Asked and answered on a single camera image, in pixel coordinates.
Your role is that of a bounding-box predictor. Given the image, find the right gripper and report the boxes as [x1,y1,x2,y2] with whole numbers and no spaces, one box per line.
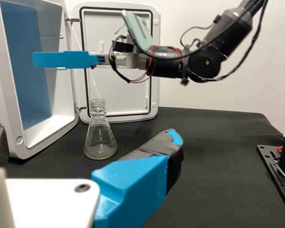
[32,48,147,71]

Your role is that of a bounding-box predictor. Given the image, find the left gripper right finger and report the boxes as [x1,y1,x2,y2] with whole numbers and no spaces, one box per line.
[91,128,184,228]

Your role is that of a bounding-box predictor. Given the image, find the white incubator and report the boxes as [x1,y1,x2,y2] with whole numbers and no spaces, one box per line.
[0,0,80,160]

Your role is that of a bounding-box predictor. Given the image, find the clear flask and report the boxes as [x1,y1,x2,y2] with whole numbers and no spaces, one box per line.
[83,98,118,160]

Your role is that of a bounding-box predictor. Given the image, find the incubator door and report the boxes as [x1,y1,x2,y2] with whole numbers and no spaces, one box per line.
[69,3,161,124]

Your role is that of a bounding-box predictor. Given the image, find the right wrist camera phone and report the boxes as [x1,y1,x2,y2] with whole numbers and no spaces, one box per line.
[110,9,155,54]

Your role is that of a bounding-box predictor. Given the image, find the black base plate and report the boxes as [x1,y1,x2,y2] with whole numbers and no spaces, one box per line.
[256,143,285,228]

